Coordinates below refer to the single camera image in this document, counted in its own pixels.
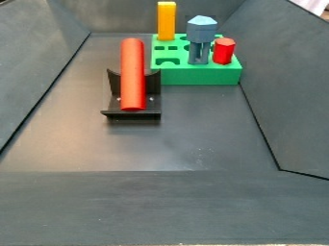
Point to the red cylinder block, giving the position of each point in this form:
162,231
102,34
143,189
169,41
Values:
133,78

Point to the black cradle stand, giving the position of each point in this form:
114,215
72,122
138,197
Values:
154,109

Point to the green shape sorter base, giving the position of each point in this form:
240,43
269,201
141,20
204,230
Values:
169,59

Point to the red hexagonal block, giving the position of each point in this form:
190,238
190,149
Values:
224,50

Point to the blue pentagon block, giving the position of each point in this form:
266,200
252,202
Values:
201,28

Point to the yellow rectangular block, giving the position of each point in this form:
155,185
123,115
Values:
166,20

